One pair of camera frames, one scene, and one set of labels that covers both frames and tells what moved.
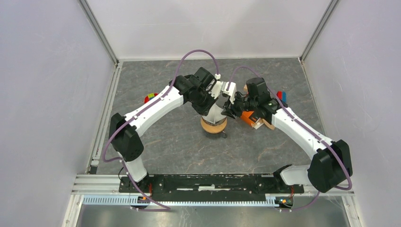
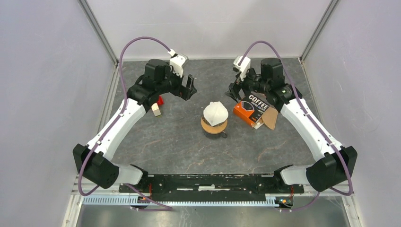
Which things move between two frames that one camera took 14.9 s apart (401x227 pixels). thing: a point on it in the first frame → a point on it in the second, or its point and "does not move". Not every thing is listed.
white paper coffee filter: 214,114 does not move
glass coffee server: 216,135 does not move
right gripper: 233,107 → 233,92
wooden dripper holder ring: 213,129 does not move
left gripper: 203,110 → 182,91
